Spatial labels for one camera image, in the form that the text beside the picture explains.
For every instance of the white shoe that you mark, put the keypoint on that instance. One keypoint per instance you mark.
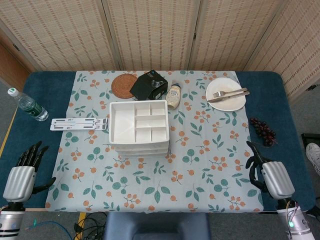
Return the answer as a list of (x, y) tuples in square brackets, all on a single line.
[(313, 157)]

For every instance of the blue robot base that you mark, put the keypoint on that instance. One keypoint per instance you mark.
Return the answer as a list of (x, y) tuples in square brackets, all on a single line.
[(155, 225)]

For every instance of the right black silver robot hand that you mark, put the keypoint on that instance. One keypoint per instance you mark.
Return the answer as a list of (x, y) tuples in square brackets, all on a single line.
[(278, 180)]

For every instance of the black stand base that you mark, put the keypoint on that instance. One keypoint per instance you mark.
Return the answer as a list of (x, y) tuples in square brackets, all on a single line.
[(312, 137)]

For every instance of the mayonnaise jar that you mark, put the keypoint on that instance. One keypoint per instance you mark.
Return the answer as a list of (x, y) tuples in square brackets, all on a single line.
[(173, 97)]

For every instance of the blue fabric table cover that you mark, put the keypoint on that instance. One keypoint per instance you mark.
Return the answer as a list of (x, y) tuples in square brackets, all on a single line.
[(275, 112)]

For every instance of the silver fork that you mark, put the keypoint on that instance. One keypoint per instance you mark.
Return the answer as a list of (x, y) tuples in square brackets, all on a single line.
[(218, 94)]

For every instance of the brown wooden door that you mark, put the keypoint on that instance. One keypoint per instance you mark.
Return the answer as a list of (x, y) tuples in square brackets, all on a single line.
[(10, 67)]

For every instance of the round woven brown coaster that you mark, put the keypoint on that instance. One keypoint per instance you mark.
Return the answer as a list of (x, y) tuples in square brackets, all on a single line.
[(122, 86)]

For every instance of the white drawer organizer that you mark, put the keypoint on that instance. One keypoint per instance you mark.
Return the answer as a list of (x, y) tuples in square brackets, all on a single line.
[(122, 122)]

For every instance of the white folding stand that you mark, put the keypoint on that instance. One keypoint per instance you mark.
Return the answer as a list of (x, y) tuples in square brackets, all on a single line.
[(75, 124)]

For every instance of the dark purple grape bunch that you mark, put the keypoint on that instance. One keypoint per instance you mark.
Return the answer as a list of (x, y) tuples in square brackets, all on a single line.
[(262, 128)]

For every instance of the silver table knife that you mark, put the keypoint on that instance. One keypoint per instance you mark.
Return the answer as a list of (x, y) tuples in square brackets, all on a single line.
[(230, 96)]

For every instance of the black cardboard box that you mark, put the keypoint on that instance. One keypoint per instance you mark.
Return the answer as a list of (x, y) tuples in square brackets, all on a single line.
[(145, 86)]

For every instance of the white plate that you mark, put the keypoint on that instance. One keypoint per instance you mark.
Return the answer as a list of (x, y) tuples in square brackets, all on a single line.
[(225, 103)]

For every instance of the floral print tablecloth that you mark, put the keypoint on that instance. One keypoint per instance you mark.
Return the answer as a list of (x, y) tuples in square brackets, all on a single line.
[(200, 175)]

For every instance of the bamboo folding screen panel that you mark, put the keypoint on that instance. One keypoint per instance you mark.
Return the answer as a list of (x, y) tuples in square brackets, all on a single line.
[(225, 32), (300, 50), (62, 32), (155, 32)]

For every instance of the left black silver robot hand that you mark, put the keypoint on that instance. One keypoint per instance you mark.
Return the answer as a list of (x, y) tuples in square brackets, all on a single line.
[(20, 182)]

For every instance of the clear water bottle green label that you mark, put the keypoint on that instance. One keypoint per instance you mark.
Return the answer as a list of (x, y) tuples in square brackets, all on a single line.
[(30, 106)]

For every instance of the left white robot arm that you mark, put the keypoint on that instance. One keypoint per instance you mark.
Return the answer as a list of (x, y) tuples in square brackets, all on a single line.
[(11, 221)]

